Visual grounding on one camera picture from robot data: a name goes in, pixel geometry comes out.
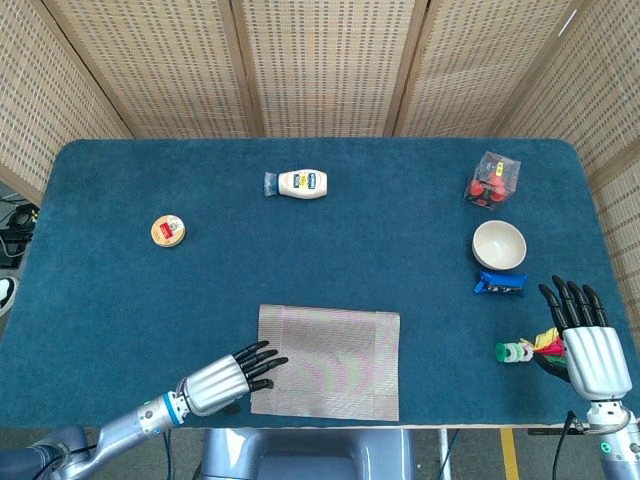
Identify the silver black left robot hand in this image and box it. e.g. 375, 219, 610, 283
175, 340, 290, 417

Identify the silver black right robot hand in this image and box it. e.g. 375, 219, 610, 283
538, 275, 632, 401

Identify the brown woven placemat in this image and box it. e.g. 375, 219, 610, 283
249, 303, 401, 421

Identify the white bowl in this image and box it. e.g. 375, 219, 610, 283
472, 220, 528, 272

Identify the colourful feather shuttlecock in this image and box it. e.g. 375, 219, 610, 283
494, 327, 569, 367

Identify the blue felt table cover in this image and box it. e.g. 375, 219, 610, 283
0, 137, 640, 430

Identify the grey robot torso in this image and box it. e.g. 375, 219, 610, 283
198, 428, 416, 480

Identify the blue snack bar wrapper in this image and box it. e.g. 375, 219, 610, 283
472, 269, 530, 299

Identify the round yellow tin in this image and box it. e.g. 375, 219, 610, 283
150, 214, 188, 249

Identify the white table leg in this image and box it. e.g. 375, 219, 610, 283
437, 427, 454, 480

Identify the clear box with red parts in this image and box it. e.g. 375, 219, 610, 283
463, 150, 522, 211

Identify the mayonnaise squeeze bottle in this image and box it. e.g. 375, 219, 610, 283
263, 168, 330, 200

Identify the white shoe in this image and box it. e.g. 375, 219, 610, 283
0, 276, 19, 315

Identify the woven bamboo folding screen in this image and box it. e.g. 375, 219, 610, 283
0, 0, 640, 321

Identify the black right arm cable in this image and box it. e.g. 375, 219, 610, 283
549, 409, 576, 480

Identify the black equipment with cables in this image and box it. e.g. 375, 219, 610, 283
0, 194, 40, 269

